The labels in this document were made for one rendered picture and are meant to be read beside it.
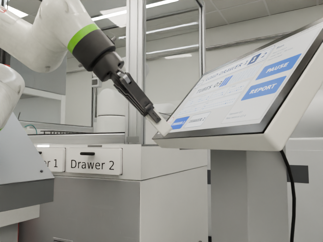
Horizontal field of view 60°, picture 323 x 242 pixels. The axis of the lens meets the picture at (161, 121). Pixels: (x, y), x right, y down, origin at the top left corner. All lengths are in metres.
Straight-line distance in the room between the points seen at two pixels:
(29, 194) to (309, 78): 0.79
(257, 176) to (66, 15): 0.57
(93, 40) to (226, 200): 0.50
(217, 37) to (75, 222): 3.82
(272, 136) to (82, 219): 1.04
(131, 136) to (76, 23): 0.60
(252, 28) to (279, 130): 4.11
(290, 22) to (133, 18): 3.42
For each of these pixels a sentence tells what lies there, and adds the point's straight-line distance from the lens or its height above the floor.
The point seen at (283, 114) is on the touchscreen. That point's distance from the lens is 0.49.
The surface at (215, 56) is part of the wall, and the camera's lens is 4.58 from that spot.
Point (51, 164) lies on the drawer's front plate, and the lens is 1.43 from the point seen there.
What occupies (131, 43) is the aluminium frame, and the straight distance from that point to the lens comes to 1.24.
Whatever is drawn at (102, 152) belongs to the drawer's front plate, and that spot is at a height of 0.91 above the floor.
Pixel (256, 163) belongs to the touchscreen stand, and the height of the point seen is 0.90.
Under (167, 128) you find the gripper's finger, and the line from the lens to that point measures 0.69.
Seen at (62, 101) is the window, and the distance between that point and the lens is 1.45.
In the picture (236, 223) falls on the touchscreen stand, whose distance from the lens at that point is 0.72.
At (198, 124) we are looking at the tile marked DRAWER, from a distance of 0.68.
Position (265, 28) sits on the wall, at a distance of 4.51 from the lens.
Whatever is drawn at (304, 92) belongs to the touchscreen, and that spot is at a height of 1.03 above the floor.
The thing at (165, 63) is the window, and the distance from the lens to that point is 1.46.
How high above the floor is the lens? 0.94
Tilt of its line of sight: 5 degrees up
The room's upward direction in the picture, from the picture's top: straight up
